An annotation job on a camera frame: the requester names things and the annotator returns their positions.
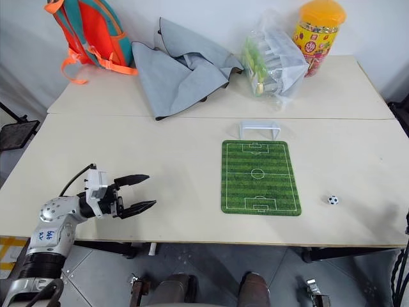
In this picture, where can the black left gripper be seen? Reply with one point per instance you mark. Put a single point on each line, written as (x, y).
(112, 202)

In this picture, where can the clear plastic bag with items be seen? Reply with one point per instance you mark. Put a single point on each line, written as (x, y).
(271, 60)

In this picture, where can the orange teal backpack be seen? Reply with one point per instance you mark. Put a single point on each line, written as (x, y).
(92, 32)

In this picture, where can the tiny soccer ball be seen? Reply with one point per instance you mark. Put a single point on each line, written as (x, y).
(332, 200)

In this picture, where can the grey fabric bag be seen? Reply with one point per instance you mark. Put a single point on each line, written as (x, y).
(182, 76)

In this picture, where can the yellow candy jar orange lid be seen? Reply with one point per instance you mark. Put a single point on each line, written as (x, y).
(318, 35)

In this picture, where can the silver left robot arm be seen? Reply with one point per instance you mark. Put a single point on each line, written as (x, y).
(57, 211)

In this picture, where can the dark rounded robot foot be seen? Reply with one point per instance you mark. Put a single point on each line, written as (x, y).
(255, 289)

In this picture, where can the small white goal frame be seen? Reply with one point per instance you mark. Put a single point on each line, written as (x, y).
(257, 126)

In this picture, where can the black mesh chair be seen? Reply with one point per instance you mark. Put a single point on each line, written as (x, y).
(16, 129)

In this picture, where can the green soccer field mat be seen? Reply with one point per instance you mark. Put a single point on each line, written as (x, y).
(260, 177)

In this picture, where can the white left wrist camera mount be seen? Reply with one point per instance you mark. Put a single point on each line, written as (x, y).
(96, 187)

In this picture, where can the black table leg frame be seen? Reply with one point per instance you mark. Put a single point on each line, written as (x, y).
(345, 252)
(108, 247)

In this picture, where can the black object at table edge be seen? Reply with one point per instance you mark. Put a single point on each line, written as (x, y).
(399, 116)

